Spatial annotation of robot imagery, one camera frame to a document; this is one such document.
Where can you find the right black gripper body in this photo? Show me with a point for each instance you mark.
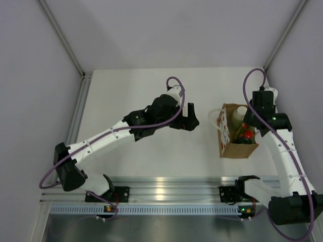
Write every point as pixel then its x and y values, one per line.
pixel 249 118

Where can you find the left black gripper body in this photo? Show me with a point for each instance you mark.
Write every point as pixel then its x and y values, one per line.
pixel 181 122

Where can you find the yellow bottle red cap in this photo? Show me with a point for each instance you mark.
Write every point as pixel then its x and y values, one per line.
pixel 245 128

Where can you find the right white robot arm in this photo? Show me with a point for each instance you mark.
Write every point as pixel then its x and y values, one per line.
pixel 297 200

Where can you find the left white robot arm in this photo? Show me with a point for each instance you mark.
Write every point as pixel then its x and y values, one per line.
pixel 72 163

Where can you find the watermelon print canvas bag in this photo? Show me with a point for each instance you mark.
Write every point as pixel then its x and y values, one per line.
pixel 220 118

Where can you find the pale green white-capped bottle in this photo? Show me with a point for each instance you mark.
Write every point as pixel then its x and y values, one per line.
pixel 238 116

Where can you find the green bottle red label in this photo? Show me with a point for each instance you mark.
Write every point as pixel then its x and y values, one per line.
pixel 247 138

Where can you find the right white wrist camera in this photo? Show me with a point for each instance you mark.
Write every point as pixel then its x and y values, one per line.
pixel 268 88

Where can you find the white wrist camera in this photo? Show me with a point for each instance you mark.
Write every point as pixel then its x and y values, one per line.
pixel 176 93
pixel 268 88

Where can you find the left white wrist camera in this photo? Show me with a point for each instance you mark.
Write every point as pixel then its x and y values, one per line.
pixel 176 93

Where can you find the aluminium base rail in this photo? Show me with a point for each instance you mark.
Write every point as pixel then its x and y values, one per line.
pixel 153 190

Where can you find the right aluminium corner post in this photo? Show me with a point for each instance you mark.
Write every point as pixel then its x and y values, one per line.
pixel 301 6

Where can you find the aluminium corner post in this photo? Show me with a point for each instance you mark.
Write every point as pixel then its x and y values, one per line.
pixel 60 35
pixel 301 6

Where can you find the white slotted cable duct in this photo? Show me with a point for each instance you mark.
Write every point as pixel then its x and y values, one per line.
pixel 148 210

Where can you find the left aluminium corner post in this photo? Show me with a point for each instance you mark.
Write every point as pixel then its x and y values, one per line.
pixel 60 35

